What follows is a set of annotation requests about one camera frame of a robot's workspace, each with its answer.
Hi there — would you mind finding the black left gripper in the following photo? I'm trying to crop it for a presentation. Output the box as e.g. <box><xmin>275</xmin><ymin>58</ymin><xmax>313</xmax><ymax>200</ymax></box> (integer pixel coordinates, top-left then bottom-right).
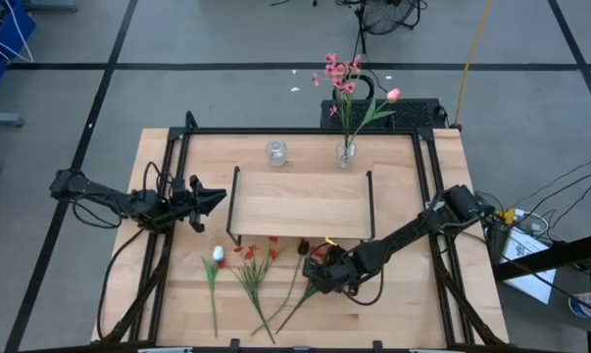
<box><xmin>170</xmin><ymin>175</ymin><xmax>227</xmax><ymax>232</ymax></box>

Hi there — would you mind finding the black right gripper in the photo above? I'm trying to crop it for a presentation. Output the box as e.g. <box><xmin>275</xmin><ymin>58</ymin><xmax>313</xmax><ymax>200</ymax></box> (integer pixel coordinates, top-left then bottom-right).
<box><xmin>303</xmin><ymin>244</ymin><xmax>363</xmax><ymax>295</ymax></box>

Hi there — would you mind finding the dense red flower bunch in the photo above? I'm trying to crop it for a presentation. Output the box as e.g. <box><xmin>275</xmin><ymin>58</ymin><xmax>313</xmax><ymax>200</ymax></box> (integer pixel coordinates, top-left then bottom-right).
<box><xmin>274</xmin><ymin>243</ymin><xmax>331</xmax><ymax>335</ymax></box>

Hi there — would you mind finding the white artificial tulip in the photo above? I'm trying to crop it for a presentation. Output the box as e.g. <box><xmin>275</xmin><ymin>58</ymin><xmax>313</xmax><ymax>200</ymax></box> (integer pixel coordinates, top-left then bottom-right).
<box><xmin>201</xmin><ymin>245</ymin><xmax>226</xmax><ymax>338</ymax></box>

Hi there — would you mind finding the sparse red blossom sprig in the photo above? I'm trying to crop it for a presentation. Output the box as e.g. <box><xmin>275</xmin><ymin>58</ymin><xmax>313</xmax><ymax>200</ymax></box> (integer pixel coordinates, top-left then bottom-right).
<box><xmin>232</xmin><ymin>235</ymin><xmax>280</xmax><ymax>345</ymax></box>

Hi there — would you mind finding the wooden shelf with black legs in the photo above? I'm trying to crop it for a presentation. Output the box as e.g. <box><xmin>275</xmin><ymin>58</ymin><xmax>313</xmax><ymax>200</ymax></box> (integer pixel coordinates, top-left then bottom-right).
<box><xmin>225</xmin><ymin>165</ymin><xmax>377</xmax><ymax>251</ymax></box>

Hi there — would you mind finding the clear glass vase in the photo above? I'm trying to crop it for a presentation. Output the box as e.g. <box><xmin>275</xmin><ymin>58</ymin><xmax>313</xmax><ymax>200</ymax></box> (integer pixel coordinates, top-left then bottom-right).
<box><xmin>334</xmin><ymin>140</ymin><xmax>358</xmax><ymax>170</ymax></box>
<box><xmin>265</xmin><ymin>139</ymin><xmax>289</xmax><ymax>167</ymax></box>

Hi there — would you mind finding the pink blossom spray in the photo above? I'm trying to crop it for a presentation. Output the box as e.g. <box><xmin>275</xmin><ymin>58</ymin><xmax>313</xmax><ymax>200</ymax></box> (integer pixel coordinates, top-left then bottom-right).
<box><xmin>311</xmin><ymin>52</ymin><xmax>364</xmax><ymax>148</ymax></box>

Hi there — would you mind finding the pink artificial tulip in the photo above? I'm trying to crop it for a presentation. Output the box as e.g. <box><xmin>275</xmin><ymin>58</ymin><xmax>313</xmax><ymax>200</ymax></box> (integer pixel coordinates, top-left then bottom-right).
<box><xmin>347</xmin><ymin>86</ymin><xmax>403</xmax><ymax>148</ymax></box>

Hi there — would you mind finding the black perforated computer case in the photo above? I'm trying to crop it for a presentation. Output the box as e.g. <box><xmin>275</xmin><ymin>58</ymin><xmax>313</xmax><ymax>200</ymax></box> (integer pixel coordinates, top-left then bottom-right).
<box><xmin>320</xmin><ymin>97</ymin><xmax>448</xmax><ymax>131</ymax></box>

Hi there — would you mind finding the white printed box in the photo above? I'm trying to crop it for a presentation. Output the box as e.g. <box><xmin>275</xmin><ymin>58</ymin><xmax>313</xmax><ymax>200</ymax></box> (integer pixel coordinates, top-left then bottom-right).
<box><xmin>499</xmin><ymin>226</ymin><xmax>557</xmax><ymax>305</ymax></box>

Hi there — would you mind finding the black metal beam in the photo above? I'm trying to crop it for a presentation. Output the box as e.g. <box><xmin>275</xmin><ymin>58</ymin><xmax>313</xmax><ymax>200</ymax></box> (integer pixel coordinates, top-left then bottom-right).
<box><xmin>490</xmin><ymin>229</ymin><xmax>591</xmax><ymax>283</ymax></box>

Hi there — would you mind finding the black floor fan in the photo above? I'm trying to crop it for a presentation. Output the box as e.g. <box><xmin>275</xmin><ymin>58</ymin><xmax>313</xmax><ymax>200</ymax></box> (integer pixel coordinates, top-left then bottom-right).
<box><xmin>359</xmin><ymin>0</ymin><xmax>422</xmax><ymax>36</ymax></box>

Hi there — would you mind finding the person's shoe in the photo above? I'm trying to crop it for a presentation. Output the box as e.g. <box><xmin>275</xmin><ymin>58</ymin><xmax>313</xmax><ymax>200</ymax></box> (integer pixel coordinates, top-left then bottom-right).
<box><xmin>567</xmin><ymin>289</ymin><xmax>591</xmax><ymax>319</ymax></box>

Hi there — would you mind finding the black metal rig frame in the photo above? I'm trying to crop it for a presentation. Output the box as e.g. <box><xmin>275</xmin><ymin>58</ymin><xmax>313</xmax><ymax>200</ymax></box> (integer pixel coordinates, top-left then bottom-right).
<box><xmin>96</xmin><ymin>111</ymin><xmax>510</xmax><ymax>353</ymax></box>

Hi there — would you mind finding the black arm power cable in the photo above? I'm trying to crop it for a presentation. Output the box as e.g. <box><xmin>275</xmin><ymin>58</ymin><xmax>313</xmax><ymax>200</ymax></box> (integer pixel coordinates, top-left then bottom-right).
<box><xmin>96</xmin><ymin>227</ymin><xmax>147</xmax><ymax>342</ymax></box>

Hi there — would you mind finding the coiled black cable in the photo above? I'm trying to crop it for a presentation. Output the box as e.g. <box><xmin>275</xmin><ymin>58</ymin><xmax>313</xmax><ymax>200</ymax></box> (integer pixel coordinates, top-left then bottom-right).
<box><xmin>332</xmin><ymin>73</ymin><xmax>377</xmax><ymax>102</ymax></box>

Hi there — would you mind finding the yellow cable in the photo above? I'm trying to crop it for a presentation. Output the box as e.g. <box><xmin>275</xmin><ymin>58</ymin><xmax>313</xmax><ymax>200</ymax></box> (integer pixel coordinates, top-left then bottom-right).
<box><xmin>454</xmin><ymin>0</ymin><xmax>495</xmax><ymax>127</ymax></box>

